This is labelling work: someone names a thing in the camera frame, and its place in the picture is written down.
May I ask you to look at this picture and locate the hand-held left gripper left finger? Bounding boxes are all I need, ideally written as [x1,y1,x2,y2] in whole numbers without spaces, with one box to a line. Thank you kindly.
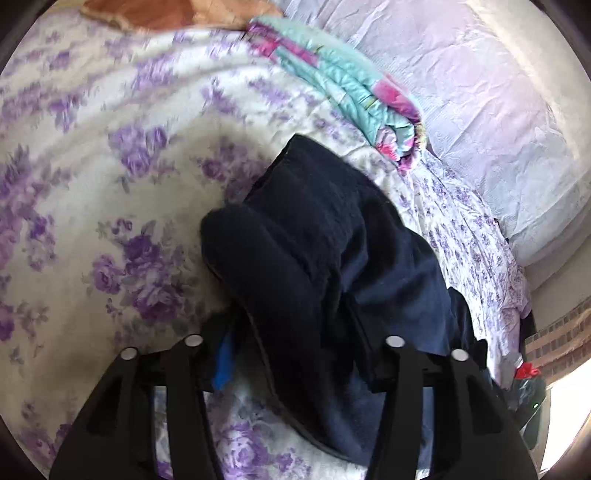
[48,318,237,480]

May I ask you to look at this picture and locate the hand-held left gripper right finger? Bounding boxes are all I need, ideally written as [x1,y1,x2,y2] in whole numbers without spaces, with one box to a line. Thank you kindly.
[365,336,539,480]

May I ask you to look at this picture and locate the navy blue pants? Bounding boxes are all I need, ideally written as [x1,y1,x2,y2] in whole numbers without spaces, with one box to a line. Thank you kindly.
[201,134,485,464]

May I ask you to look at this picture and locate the small-print purple floral sheet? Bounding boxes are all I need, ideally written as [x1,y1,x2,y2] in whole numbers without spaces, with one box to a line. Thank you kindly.
[388,148,532,384]

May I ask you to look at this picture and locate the purple floral fleece blanket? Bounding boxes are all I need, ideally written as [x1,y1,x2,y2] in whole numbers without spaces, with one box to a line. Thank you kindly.
[0,9,402,480]

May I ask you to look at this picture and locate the white textured cloth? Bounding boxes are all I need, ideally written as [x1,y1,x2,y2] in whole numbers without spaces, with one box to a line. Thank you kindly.
[277,0,583,268]

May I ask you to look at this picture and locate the folded teal pink quilt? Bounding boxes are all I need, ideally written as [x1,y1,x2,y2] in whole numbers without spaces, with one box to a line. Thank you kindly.
[247,16,426,174]

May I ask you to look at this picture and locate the orange brown pillow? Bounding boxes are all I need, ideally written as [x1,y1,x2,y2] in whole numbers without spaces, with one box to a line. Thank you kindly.
[81,0,280,31]

